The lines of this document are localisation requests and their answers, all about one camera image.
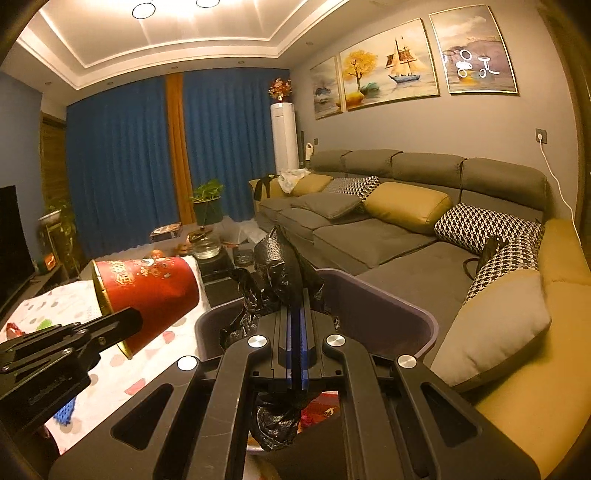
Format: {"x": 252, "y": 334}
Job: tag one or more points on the blue curtain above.
{"x": 221, "y": 138}
{"x": 120, "y": 175}

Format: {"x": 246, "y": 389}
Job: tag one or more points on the grey television cabinet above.
{"x": 46, "y": 284}

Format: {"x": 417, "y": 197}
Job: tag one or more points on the black white patterned pillow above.
{"x": 353, "y": 184}
{"x": 512, "y": 265}
{"x": 485, "y": 225}

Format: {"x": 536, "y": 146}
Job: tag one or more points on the grey sofa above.
{"x": 369, "y": 240}

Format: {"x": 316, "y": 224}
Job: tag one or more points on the trailing plant on gold stand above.
{"x": 55, "y": 217}

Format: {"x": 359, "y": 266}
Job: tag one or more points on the grey plastic bin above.
{"x": 369, "y": 304}

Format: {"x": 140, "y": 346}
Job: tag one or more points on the plump grey pillow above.
{"x": 498, "y": 332}

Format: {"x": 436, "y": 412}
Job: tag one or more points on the small yellow pillow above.
{"x": 309, "y": 184}

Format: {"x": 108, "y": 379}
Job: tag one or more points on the dark coffee table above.
{"x": 221, "y": 265}

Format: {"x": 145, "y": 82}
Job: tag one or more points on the small landscape painting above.
{"x": 325, "y": 90}

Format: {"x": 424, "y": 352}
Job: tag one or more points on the flat printed box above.
{"x": 166, "y": 230}

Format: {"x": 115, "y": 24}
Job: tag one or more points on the large sailboat painting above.
{"x": 388, "y": 69}

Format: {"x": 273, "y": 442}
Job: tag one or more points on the purple abstract painting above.
{"x": 473, "y": 53}

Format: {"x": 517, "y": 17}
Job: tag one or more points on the red zip bag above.
{"x": 318, "y": 408}

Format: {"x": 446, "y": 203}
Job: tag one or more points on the black cloth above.
{"x": 265, "y": 184}

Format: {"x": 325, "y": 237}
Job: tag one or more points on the white standing air conditioner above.
{"x": 285, "y": 134}

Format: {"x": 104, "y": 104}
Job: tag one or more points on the red snack bag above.
{"x": 14, "y": 330}

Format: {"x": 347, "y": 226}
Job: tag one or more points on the dark ashtray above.
{"x": 242, "y": 258}

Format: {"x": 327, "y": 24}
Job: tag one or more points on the orange flower arrangement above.
{"x": 280, "y": 87}

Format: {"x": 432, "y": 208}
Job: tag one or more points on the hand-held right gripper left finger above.
{"x": 281, "y": 341}

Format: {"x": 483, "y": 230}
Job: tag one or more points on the white patterned tablecloth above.
{"x": 147, "y": 367}

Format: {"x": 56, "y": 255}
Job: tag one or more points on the large yellow pillow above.
{"x": 406, "y": 205}

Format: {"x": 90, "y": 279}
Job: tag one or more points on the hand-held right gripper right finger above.
{"x": 311, "y": 341}

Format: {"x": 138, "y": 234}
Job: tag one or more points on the flat grey pillow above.
{"x": 332, "y": 205}

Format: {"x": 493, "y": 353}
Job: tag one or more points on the black plastic bag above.
{"x": 277, "y": 263}

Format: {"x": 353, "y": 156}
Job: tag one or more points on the white handheld device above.
{"x": 308, "y": 150}

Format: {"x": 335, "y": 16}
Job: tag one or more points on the green plant in dark pot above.
{"x": 207, "y": 203}

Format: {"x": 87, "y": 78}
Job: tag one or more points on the black pouch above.
{"x": 489, "y": 249}

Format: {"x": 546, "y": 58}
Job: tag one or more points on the blue mesh net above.
{"x": 64, "y": 413}

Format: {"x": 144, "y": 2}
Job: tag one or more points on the white cloth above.
{"x": 293, "y": 177}

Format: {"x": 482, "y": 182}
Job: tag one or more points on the black television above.
{"x": 14, "y": 244}

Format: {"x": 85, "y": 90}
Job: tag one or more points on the orange curtain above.
{"x": 178, "y": 147}

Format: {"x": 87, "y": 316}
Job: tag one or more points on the glass jar on coffee table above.
{"x": 203, "y": 244}

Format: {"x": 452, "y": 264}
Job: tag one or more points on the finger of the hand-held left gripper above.
{"x": 106, "y": 327}

